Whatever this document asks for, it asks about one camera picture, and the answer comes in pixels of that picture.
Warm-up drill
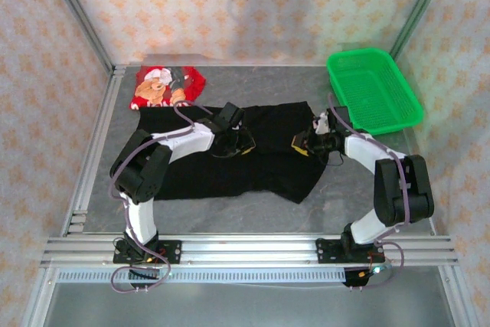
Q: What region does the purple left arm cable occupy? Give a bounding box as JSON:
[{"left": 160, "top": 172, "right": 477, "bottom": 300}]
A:
[{"left": 109, "top": 100, "right": 215, "bottom": 293}]

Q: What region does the aluminium frame leg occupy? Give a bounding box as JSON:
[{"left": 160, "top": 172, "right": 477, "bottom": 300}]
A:
[
  {"left": 21, "top": 265, "right": 58, "bottom": 327},
  {"left": 438, "top": 265, "right": 479, "bottom": 327}
]

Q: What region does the right corner frame post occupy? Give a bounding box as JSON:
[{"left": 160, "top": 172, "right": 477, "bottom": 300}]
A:
[{"left": 388, "top": 0, "right": 456, "bottom": 62}]

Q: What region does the corner frame post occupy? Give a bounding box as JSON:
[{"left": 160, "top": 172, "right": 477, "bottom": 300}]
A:
[
  {"left": 388, "top": 0, "right": 456, "bottom": 62},
  {"left": 40, "top": 0, "right": 116, "bottom": 71}
]

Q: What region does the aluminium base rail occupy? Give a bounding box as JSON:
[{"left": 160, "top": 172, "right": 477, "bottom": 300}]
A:
[{"left": 41, "top": 237, "right": 459, "bottom": 267}]

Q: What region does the green plastic basket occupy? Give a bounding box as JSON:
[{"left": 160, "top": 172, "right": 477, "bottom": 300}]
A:
[{"left": 325, "top": 47, "right": 424, "bottom": 136}]

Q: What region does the grey metal sheet panel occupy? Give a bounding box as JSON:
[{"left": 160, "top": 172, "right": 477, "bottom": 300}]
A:
[{"left": 41, "top": 283, "right": 456, "bottom": 327}]

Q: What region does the black t-shirt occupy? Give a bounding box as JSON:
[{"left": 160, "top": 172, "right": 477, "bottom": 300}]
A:
[{"left": 136, "top": 100, "right": 326, "bottom": 205}]

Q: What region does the red bear print t-shirt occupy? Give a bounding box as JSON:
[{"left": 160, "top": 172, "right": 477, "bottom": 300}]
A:
[{"left": 129, "top": 65, "right": 207, "bottom": 112}]

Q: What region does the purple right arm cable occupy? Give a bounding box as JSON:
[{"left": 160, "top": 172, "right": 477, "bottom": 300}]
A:
[{"left": 328, "top": 92, "right": 407, "bottom": 290}]

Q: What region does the left corner frame post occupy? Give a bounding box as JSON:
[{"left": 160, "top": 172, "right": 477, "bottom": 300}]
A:
[{"left": 40, "top": 0, "right": 116, "bottom": 71}]

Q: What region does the slotted grey cable duct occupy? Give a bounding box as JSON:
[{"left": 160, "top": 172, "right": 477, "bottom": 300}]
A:
[{"left": 57, "top": 267, "right": 348, "bottom": 285}]

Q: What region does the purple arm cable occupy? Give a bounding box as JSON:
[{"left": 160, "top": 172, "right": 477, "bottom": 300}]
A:
[
  {"left": 109, "top": 100, "right": 215, "bottom": 293},
  {"left": 328, "top": 92, "right": 407, "bottom": 290}
]

